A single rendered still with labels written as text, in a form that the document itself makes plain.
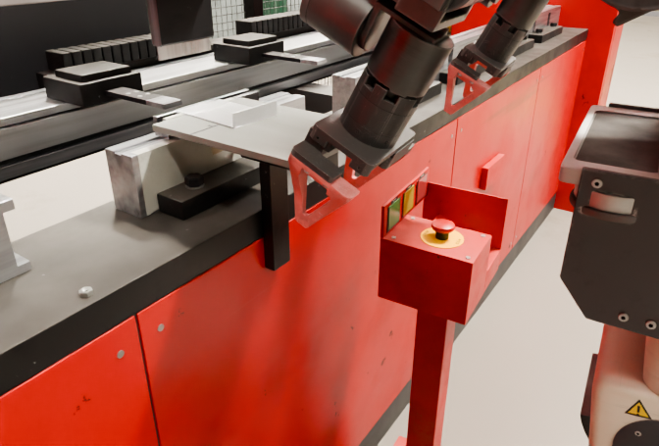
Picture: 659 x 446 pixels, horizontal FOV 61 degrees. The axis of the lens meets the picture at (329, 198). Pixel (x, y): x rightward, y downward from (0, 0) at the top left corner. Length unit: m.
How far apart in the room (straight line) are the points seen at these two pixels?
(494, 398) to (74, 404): 1.34
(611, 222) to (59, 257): 0.63
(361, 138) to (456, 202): 0.61
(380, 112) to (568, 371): 1.58
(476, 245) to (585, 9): 1.95
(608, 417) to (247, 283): 0.50
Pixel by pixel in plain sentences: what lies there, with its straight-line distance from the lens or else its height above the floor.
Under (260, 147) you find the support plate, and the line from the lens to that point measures 0.70.
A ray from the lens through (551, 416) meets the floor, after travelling 1.82.
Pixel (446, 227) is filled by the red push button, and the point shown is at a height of 0.81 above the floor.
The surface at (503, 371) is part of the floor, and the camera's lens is 1.91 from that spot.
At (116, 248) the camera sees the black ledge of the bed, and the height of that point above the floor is 0.88.
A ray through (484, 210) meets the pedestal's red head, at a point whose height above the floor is 0.78.
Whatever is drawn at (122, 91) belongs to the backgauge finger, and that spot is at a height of 1.01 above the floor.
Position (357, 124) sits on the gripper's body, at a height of 1.09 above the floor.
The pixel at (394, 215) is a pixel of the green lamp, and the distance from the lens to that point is 0.95.
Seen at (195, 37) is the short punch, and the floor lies 1.10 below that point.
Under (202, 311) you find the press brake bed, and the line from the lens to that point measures 0.80.
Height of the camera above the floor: 1.24
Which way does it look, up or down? 25 degrees down
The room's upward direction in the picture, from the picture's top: straight up
